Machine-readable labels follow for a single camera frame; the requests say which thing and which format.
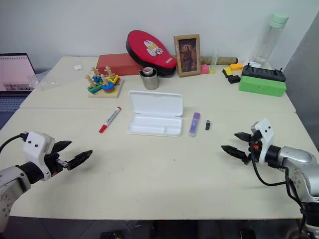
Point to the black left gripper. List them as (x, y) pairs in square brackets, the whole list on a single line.
[(52, 164)]

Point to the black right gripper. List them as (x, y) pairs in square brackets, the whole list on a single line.
[(258, 142)]

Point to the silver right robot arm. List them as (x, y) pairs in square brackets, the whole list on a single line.
[(299, 161)]

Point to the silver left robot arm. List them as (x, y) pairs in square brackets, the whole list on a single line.
[(15, 181)]

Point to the black plastic tray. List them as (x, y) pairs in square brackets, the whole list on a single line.
[(264, 74)]

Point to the white open pencil case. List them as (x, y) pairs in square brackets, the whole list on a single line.
[(154, 109)]

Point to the purple highlighter pen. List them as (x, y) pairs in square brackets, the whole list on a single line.
[(194, 124)]

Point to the red whiteboard marker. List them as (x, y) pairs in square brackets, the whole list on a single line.
[(109, 120)]

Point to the green rectangular foam box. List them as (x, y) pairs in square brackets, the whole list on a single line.
[(261, 86)]

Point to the small black block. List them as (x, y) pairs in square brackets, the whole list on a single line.
[(233, 79)]

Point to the yellow and black block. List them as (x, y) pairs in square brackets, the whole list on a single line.
[(227, 71)]

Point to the wooden shape stacking toy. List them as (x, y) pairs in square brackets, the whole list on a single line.
[(104, 85)]

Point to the orange toy brick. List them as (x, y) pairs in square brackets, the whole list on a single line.
[(236, 66)]

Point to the small yellow-green block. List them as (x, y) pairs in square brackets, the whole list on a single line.
[(212, 71)]

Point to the clear plastic bag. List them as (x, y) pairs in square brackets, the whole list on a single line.
[(57, 74)]

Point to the crumpled white paper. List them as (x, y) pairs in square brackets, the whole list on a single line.
[(253, 63)]

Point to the pink toy block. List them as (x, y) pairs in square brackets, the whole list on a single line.
[(205, 69)]

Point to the brown paper roll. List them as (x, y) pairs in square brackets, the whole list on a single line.
[(226, 60)]

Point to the grey partition panel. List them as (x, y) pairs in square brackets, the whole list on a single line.
[(304, 87)]

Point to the small clear plastic tube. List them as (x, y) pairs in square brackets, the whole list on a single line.
[(215, 57)]

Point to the red rectangular box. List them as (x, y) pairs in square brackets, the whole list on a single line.
[(112, 64)]

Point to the open laptop computer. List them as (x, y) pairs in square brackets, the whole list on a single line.
[(13, 74)]

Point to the wooden framed portrait picture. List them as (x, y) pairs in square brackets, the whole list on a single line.
[(187, 55)]

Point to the steel metal cup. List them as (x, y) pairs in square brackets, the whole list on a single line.
[(150, 81)]

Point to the clear bottle green lid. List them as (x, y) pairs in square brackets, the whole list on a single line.
[(270, 37)]

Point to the pink item in cup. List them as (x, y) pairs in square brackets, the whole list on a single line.
[(149, 71)]

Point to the red black cartoon pad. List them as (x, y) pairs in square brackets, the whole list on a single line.
[(147, 49)]

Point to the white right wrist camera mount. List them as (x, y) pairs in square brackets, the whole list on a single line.
[(265, 132)]

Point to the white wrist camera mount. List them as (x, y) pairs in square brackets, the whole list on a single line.
[(35, 147), (265, 132)]

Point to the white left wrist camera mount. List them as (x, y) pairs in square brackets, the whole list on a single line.
[(35, 147)]

